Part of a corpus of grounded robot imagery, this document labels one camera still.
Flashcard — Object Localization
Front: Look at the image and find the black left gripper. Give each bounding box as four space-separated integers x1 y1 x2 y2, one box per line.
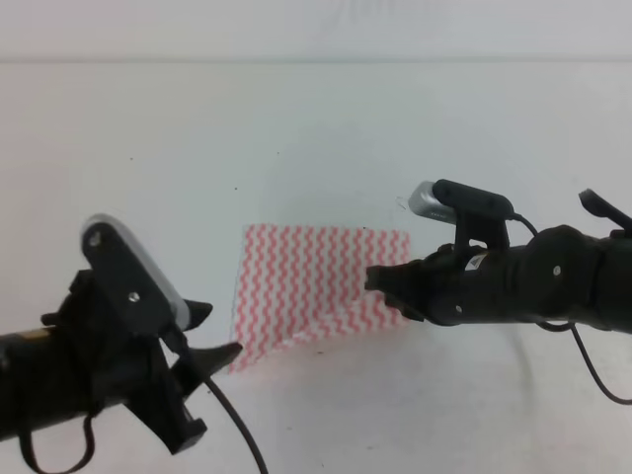
41 270 243 454

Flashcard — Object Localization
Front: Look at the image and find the black camera cable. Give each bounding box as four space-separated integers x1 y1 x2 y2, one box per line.
511 211 632 402
19 335 271 474

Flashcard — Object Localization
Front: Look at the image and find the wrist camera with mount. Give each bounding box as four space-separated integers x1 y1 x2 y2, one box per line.
408 179 514 252
81 213 192 336

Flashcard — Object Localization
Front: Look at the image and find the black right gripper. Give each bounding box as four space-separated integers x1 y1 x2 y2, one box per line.
364 246 523 326

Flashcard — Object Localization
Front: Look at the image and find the pink white wavy striped towel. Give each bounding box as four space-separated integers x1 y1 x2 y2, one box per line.
229 224 411 372

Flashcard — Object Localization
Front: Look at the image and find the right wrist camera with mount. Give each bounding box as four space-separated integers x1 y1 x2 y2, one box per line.
408 179 514 252

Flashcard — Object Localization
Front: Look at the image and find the black left camera cable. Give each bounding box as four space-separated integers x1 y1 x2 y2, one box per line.
19 335 271 474

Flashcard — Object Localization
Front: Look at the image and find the black right camera cable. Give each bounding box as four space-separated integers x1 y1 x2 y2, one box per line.
511 211 632 402

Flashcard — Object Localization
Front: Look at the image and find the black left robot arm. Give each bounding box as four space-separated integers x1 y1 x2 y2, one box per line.
1 271 242 454

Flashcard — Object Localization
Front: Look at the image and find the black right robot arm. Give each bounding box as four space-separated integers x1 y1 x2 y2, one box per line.
364 180 631 334

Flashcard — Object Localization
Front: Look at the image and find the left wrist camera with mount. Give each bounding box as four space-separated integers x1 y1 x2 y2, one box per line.
81 213 192 336

